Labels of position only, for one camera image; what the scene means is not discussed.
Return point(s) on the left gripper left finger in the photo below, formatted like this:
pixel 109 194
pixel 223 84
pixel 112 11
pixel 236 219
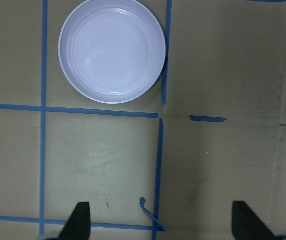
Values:
pixel 78 225

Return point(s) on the lavender plate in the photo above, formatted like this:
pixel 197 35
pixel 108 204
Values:
pixel 111 51

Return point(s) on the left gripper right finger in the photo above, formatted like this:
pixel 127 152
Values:
pixel 246 225

